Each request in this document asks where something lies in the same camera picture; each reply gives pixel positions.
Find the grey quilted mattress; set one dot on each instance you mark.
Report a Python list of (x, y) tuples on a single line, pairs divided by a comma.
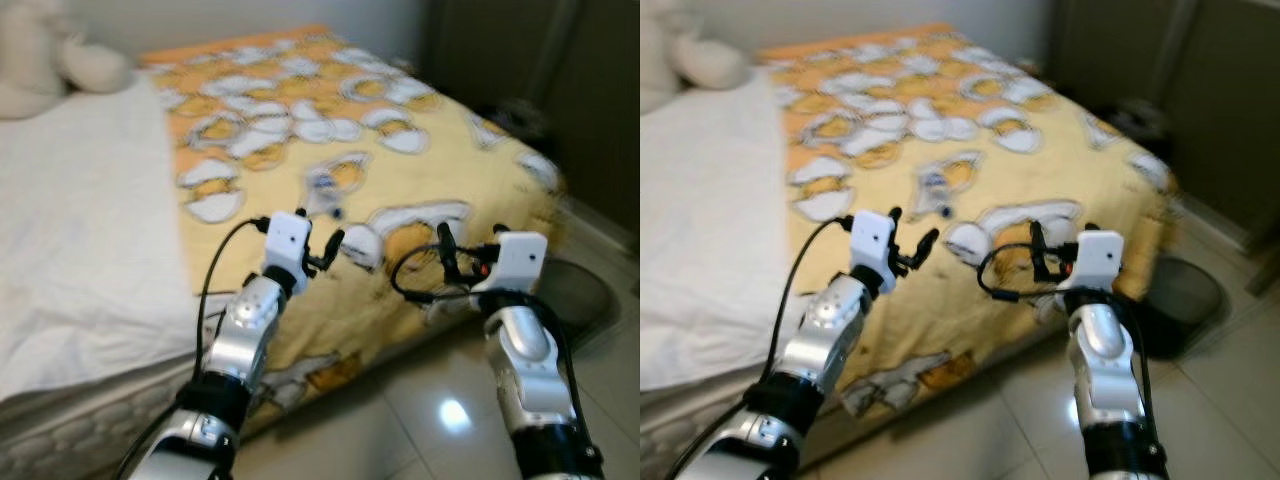
[(60, 430), (690, 430)]

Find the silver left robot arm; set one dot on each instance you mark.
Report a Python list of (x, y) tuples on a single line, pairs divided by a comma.
[(835, 330), (245, 340)]

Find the black mesh waste bin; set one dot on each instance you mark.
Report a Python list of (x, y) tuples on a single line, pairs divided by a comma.
[(1185, 300), (580, 295)]

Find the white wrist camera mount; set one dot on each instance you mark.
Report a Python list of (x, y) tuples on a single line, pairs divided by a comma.
[(287, 245), (522, 262), (872, 245), (1100, 262)]

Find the clear plastic bottle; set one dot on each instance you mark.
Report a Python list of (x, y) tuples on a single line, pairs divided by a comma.
[(326, 190), (935, 190)]

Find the yellow cartoon egg blanket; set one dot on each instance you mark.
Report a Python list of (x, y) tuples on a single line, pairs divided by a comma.
[(420, 170), (1040, 170)]

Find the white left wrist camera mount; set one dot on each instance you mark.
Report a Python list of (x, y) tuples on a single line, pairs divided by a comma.
[(287, 245), (872, 245)]

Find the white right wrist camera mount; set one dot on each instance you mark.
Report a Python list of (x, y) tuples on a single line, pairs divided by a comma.
[(1100, 262), (522, 262)]

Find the cream plush toy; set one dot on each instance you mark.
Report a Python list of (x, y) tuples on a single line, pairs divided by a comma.
[(40, 60), (690, 55)]

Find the white quilted bed sheet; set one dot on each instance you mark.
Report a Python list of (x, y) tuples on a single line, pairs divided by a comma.
[(710, 230), (80, 230)]

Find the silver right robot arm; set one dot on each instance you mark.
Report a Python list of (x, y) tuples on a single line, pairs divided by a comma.
[(1105, 370), (530, 360)]

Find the black bag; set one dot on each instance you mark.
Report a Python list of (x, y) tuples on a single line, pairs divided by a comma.
[(515, 118)]

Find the dark wardrobe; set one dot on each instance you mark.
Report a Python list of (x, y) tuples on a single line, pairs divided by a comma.
[(1200, 90), (560, 80)]

